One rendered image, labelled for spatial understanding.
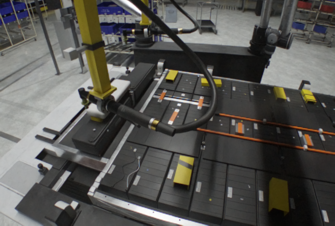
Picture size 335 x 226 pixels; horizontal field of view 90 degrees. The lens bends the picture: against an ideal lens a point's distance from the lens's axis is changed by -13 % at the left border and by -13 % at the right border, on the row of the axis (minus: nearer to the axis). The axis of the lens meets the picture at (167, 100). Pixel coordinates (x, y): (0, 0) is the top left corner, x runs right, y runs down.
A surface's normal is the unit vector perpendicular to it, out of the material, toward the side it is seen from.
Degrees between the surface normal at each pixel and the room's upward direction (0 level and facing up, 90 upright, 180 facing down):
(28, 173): 0
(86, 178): 0
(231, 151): 0
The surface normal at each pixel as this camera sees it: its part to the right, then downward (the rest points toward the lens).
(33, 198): 0.00, -0.81
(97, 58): 0.86, 0.30
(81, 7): -0.51, 0.51
